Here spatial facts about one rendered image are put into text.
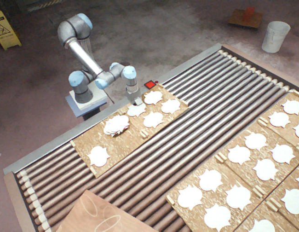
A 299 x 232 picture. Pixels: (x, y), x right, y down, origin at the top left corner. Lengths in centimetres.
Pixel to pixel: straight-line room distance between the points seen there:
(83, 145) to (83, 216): 50
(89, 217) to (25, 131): 215
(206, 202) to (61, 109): 241
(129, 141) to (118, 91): 174
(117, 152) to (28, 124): 198
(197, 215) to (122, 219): 39
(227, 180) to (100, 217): 73
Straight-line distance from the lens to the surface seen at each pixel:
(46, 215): 150
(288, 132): 172
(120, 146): 151
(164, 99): 173
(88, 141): 159
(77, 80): 176
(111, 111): 174
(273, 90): 197
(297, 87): 204
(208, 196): 136
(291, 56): 406
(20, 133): 326
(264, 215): 140
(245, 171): 147
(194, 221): 131
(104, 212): 125
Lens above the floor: 220
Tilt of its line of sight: 51 degrees down
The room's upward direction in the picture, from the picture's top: 7 degrees counter-clockwise
